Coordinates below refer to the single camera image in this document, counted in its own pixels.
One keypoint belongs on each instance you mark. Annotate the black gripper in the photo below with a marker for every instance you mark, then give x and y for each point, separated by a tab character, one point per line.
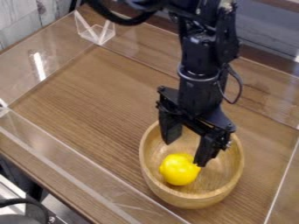
192	107

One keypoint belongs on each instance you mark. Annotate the yellow lemon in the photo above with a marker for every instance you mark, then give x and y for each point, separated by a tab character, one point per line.
178	169

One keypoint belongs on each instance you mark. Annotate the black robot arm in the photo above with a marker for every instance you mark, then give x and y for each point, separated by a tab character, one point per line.
210	46

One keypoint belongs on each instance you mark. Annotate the brown wooden bowl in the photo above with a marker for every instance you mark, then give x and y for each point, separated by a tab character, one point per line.
218	178

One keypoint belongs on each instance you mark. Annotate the clear acrylic corner bracket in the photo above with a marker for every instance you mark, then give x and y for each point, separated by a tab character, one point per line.
97	34

